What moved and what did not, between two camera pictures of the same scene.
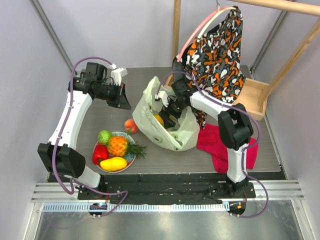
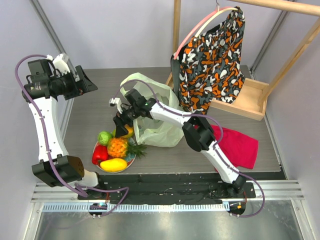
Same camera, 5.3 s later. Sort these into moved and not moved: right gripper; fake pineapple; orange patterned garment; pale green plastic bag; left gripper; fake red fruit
Moved: left gripper; right gripper; pale green plastic bag
Not moved: orange patterned garment; fake red fruit; fake pineapple
